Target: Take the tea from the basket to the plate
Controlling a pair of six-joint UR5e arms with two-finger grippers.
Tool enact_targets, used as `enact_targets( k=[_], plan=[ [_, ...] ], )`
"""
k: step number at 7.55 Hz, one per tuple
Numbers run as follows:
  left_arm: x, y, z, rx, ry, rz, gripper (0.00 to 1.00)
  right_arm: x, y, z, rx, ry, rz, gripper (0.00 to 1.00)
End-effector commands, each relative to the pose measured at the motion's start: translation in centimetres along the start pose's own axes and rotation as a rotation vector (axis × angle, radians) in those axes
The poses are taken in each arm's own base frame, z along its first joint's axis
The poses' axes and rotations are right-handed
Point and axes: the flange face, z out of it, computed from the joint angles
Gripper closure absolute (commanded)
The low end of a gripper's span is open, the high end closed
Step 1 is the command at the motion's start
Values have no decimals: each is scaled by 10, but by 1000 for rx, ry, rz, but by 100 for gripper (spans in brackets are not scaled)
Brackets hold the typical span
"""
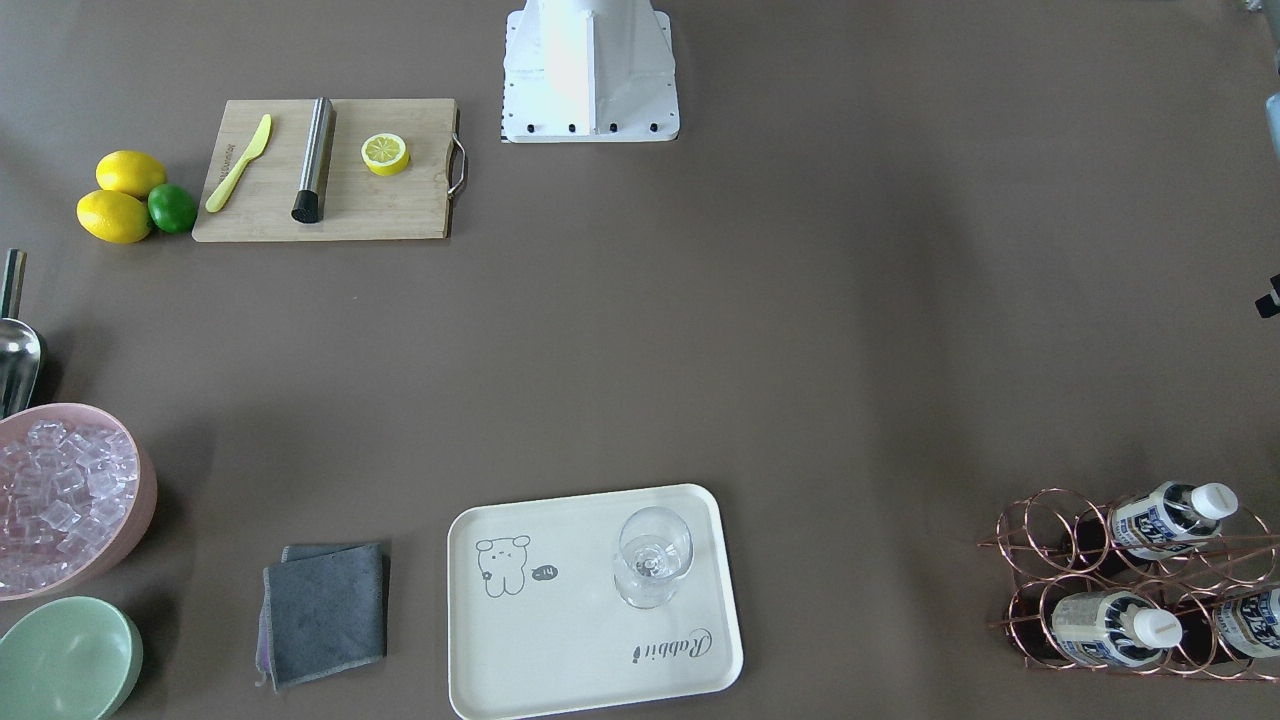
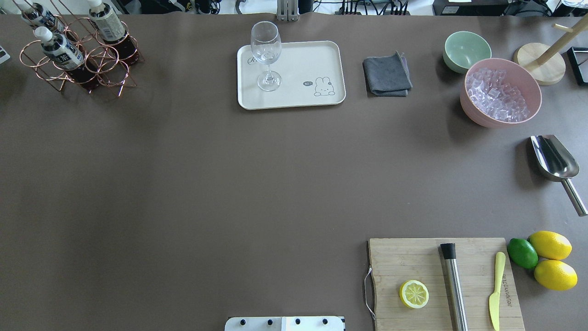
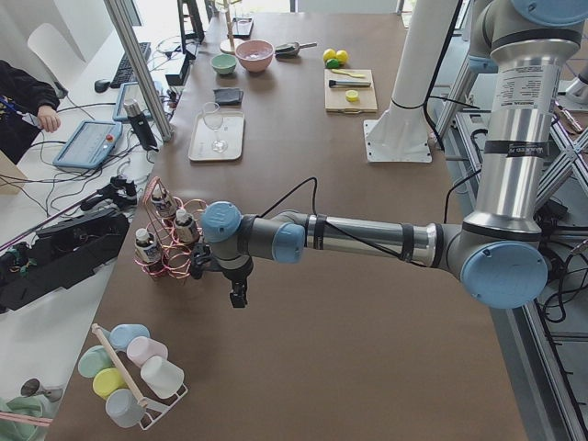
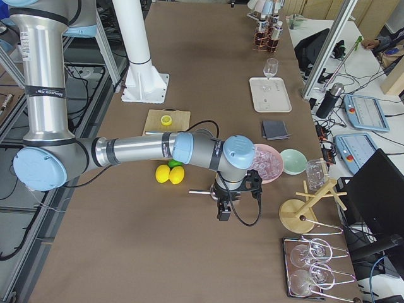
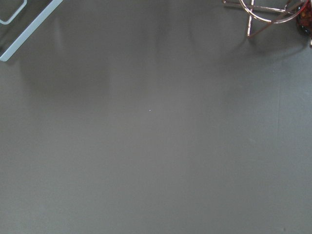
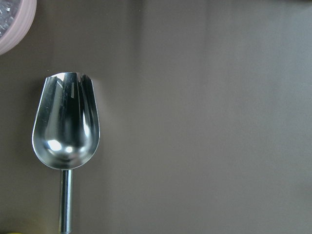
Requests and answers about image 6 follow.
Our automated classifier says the metal ice scoop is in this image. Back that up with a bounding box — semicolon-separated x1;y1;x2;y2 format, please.
32;72;100;234

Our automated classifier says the pink bowl with ice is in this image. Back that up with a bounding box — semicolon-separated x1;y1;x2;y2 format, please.
0;0;37;55

